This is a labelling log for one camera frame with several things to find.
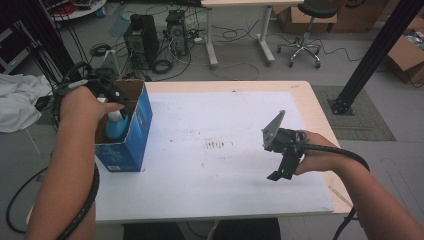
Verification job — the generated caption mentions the round white table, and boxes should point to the round white table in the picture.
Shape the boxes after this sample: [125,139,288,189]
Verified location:
[49,0,108,22]

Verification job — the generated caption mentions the coiled black cable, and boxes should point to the coiled black cable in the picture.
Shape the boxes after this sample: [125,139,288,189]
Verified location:
[151,59,174,75]

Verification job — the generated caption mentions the black floor cable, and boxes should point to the black floor cable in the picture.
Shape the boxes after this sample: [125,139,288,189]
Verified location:
[5,165,49,234]

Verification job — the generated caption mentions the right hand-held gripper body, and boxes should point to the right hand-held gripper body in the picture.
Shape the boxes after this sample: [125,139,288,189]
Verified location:
[261,109,307,158]

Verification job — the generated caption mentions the right gripper black sheathed cable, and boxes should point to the right gripper black sheathed cable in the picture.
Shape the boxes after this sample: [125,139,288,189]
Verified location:
[300,142,371,240]

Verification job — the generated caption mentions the white table mat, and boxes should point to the white table mat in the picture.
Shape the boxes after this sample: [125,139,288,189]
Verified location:
[94,91,335,224]

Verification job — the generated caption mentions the black stand with cables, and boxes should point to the black stand with cables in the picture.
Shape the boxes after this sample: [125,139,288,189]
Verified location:
[0,0,84,88]

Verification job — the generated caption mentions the person's right leg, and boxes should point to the person's right leg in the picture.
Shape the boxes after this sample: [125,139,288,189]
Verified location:
[213,217,282,240]

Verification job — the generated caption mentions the gripper black sheathed cable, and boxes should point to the gripper black sheathed cable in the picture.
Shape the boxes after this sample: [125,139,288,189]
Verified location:
[51,61,101,240]
[300,142,371,240]

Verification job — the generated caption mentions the person's leg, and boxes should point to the person's leg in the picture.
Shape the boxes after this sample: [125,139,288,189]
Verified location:
[213,217,282,240]
[122,221,188,240]

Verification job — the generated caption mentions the left gripper black sheathed cable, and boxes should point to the left gripper black sheathed cable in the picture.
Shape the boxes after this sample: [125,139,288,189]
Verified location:
[51,61,101,240]

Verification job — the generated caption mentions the person's left hand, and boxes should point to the person's left hand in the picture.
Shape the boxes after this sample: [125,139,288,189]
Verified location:
[59,85,126,133]

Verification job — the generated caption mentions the black swivel stool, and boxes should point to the black swivel stool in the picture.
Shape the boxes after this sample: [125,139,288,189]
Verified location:
[277,0,340,70]

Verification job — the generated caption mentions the white cloth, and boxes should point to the white cloth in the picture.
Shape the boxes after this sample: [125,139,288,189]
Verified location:
[0,73,53,134]

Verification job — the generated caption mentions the person's left leg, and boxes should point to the person's left leg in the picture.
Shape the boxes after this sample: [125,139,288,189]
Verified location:
[122,221,188,240]

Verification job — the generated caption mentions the person's right hand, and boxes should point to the person's right hand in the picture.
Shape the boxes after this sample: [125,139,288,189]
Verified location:
[294,130,338,177]

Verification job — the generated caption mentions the open cardboard box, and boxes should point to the open cardboard box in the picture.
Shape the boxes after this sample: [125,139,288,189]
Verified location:
[385,16,424,85]

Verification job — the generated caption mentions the white-legged desk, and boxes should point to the white-legged desk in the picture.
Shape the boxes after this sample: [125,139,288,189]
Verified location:
[200,0,305,68]

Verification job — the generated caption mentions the large black computer tower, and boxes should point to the large black computer tower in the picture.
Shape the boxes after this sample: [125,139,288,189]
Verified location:
[123,13,160,71]

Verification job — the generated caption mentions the grey floor mat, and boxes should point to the grey floor mat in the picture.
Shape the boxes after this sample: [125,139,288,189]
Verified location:
[311,85,397,142]

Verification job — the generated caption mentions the blue bottle with white cap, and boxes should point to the blue bottle with white cap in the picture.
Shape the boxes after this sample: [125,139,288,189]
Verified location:
[105,110,131,141]

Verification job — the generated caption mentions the small black computer tower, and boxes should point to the small black computer tower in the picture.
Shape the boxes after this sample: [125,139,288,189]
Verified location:
[165,9,189,57]

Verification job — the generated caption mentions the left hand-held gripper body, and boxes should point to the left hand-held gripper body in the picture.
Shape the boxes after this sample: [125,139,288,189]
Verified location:
[86,49,131,108]

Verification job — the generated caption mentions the blue cardboard box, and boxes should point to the blue cardboard box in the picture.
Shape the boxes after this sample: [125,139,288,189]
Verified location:
[94,79,154,173]

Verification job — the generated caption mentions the black aluminium post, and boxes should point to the black aluminium post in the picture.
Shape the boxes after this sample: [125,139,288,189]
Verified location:
[327,0,424,116]

